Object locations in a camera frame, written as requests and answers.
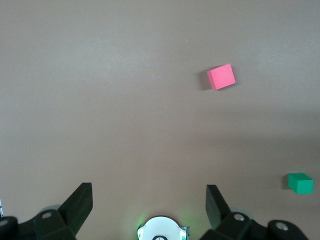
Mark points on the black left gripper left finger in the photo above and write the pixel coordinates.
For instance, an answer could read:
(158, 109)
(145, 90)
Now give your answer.
(72, 212)

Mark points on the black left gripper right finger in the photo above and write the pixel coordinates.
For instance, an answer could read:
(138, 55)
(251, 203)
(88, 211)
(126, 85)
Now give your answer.
(217, 210)

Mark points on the green foam cube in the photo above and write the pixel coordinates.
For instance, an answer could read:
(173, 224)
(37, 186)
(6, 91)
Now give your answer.
(300, 185)

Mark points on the brown table mat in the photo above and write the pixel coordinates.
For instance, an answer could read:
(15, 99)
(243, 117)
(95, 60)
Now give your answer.
(100, 100)

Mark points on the pink foam cube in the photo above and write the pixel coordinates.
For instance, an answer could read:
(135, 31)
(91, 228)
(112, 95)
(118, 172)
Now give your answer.
(221, 76)

